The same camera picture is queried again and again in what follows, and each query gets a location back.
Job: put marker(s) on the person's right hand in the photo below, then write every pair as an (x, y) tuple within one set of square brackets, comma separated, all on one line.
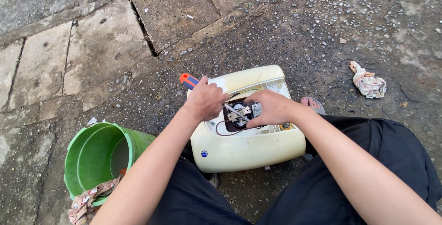
[(272, 107)]

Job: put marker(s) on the person's left hand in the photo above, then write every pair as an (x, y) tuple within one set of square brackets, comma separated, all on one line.
[(204, 99)]

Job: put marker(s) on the orange and blue screwdriver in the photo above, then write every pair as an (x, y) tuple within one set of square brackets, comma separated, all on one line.
[(193, 84)]

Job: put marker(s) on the cream water heater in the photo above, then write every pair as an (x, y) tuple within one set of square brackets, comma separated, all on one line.
[(248, 145)]

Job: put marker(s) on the person's foot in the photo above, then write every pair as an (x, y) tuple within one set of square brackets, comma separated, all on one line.
[(309, 102)]

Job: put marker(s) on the grey sandal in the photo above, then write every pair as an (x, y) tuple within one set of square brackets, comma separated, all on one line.
[(315, 104)]

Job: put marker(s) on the person's black trousers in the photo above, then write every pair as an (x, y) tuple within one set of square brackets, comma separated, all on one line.
[(345, 169)]

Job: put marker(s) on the crumpled patterned rag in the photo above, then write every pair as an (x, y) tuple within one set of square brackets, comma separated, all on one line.
[(367, 81)]

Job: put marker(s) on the green plastic bucket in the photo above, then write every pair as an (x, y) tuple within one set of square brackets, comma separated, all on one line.
[(100, 156)]

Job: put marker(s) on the metal thermostat bracket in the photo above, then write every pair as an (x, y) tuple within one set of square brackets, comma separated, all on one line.
[(239, 113)]

